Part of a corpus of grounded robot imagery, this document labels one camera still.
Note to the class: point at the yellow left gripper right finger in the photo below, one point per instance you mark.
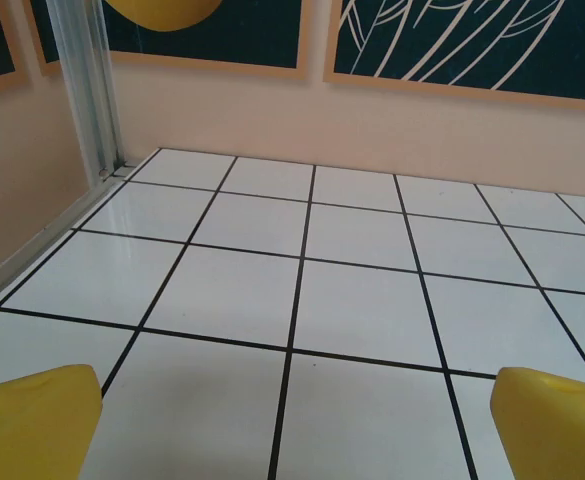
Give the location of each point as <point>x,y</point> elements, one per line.
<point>552,430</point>

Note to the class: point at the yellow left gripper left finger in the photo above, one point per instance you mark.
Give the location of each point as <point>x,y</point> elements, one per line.
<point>32,425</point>

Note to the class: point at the aluminium table edge rail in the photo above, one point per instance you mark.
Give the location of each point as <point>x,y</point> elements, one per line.
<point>47,230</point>

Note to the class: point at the aluminium corner post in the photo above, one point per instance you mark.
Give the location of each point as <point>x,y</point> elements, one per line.
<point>89,90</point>

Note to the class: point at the golden circle leaves wall panel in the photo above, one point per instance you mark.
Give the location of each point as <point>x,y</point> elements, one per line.
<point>472,40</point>

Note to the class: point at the golden oval wall panel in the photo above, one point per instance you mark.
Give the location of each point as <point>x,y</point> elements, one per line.
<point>212,35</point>

